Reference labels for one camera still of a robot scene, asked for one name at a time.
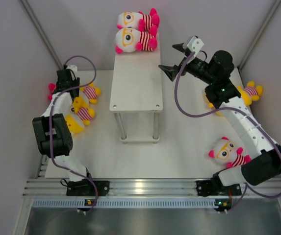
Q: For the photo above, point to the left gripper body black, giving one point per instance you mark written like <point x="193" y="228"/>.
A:
<point x="75" y="83"/>

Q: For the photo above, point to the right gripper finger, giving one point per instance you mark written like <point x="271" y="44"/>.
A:
<point x="170" y="71"/>
<point x="180" y="47"/>

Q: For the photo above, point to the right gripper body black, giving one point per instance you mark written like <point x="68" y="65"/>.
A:
<point x="198" y="69"/>

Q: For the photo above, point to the white plush pink striped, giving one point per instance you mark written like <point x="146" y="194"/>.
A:
<point x="130" y="40"/>
<point x="138" y="20"/>

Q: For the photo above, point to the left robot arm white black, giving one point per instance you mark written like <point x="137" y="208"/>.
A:
<point x="55" y="140"/>

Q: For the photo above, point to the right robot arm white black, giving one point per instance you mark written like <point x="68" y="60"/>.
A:
<point x="226" y="98"/>

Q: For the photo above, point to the white two-tier shelf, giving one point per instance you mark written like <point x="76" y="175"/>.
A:
<point x="136" y="99"/>

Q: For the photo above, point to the white plush top left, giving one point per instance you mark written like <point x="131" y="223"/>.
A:
<point x="51" y="88"/>

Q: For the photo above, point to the yellow plush striped top left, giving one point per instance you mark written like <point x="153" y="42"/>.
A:
<point x="90" y="93"/>

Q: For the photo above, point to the yellow plush centre left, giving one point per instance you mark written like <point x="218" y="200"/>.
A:
<point x="82" y="110"/>

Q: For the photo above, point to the yellow plush right front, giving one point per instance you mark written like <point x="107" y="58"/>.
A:
<point x="211" y="106"/>

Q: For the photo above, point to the yellow plush right back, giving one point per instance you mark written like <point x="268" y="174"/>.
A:
<point x="250" y="93"/>

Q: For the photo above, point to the yellow plush bottom left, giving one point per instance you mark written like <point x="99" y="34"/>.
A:
<point x="74" y="124"/>

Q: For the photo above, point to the white plush near right base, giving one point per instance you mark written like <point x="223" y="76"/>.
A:
<point x="226" y="153"/>

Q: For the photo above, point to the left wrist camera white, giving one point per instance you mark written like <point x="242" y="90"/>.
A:
<point x="73" y="68"/>

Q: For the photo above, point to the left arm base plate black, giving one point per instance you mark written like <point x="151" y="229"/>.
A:
<point x="86" y="188"/>

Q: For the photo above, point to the aluminium front rail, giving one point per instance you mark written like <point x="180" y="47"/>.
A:
<point x="119" y="187"/>

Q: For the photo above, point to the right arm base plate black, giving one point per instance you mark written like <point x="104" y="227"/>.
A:
<point x="206" y="188"/>

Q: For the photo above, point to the white slotted cable duct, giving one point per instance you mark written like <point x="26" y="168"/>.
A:
<point x="126" y="203"/>

